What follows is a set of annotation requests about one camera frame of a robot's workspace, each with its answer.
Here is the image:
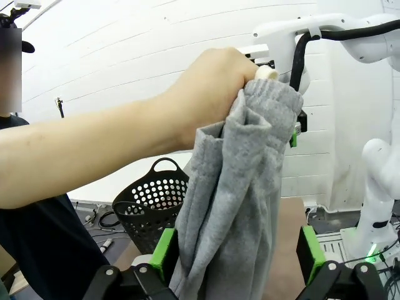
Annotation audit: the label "black cable bundle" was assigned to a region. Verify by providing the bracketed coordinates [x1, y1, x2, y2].
[373, 223, 400, 300]

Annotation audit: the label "person's right hand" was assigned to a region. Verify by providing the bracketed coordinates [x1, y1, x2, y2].
[173, 46, 261, 148]

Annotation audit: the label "black cap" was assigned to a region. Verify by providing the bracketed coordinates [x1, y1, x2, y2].
[0, 12, 36, 54]

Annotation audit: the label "slotted metal base plate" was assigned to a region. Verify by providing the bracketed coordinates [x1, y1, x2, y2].
[317, 226, 366, 262]

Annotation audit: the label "grey training pants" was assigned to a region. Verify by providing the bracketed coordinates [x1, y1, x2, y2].
[167, 67, 305, 300]

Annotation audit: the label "black coiled floor cable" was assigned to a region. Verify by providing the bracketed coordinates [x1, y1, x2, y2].
[97, 211, 122, 229]

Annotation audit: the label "black sleeved right arm cable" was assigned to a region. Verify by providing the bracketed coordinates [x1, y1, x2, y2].
[289, 19, 400, 94]

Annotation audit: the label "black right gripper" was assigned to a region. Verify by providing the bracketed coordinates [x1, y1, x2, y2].
[289, 110, 309, 149]

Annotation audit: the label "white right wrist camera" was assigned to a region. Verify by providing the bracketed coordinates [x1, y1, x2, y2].
[239, 43, 270, 59]

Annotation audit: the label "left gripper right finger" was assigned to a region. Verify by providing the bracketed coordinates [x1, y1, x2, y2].
[295, 225, 387, 300]

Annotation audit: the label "person's right forearm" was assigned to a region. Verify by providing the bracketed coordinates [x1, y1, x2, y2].
[0, 90, 188, 210]

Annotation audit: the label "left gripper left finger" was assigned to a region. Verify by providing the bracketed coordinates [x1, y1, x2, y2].
[86, 227, 179, 300]

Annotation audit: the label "person in black T-shirt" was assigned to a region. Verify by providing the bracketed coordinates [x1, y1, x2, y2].
[0, 14, 112, 300]

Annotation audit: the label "small white tube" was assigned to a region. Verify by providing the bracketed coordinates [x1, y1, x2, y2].
[99, 238, 114, 254]

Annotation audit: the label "black perforated plastic basket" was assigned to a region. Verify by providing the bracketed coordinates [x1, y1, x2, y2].
[111, 157, 192, 256]

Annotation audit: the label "white head-mounted camera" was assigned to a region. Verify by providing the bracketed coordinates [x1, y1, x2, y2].
[13, 0, 43, 11]

